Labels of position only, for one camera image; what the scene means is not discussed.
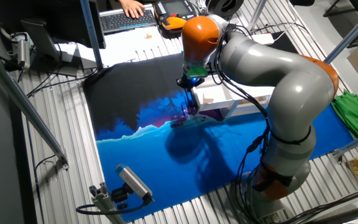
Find printed landscape cloth mat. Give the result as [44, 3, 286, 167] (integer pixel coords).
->
[82, 30, 356, 223]

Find dark metal beam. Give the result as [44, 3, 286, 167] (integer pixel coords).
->
[305, 203, 358, 224]

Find blue grey upright pole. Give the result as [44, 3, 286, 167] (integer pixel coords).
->
[79, 0, 105, 71]

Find silver camera on clamp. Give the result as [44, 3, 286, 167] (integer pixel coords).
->
[10, 32, 33, 71]

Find black office chair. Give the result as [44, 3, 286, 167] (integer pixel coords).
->
[321, 0, 358, 19]

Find orange black teach pendant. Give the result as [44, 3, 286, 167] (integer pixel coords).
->
[153, 0, 199, 33]

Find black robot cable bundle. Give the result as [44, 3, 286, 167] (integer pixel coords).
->
[211, 24, 288, 224]

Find black computer monitor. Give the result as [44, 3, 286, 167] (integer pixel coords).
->
[0, 0, 107, 78]

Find white plastic drawer cabinet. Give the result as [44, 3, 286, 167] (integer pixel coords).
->
[224, 83, 275, 119]

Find white paper sheet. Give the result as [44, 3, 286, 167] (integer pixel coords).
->
[99, 26, 183, 67]

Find silver camera with blue end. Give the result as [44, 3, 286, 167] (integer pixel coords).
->
[114, 163, 155, 202]

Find short grey frame bar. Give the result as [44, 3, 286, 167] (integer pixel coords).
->
[332, 128, 358, 158]

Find black camera cable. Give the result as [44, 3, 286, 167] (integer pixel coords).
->
[75, 195, 151, 217]

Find black computer keyboard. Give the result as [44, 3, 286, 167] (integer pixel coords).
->
[99, 4, 157, 35]

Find short aluminium profile mount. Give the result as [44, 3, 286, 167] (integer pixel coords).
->
[88, 182, 126, 224]

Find silver metal post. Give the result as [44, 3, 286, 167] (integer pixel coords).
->
[246, 0, 269, 32]

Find grey diagonal frame bar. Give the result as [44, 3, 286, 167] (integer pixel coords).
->
[323, 1, 358, 65]

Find person's bare hand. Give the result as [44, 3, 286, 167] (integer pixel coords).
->
[118, 0, 146, 19]

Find green cloth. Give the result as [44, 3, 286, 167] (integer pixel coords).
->
[331, 89, 358, 152]

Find thin black cable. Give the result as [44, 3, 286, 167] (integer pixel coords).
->
[25, 67, 99, 98]
[33, 153, 58, 224]

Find black round spool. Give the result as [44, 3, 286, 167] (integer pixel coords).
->
[204, 0, 246, 19]

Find tan wooden piece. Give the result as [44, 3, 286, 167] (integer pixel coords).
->
[239, 96, 269, 105]

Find long aluminium frame bar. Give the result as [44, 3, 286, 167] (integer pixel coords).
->
[0, 44, 70, 170]

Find white power strip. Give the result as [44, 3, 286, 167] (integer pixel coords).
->
[249, 32, 275, 46]

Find green camera mount plate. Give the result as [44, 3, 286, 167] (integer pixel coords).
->
[185, 63, 209, 79]

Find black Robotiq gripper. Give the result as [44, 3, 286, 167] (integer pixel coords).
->
[176, 74, 206, 114]

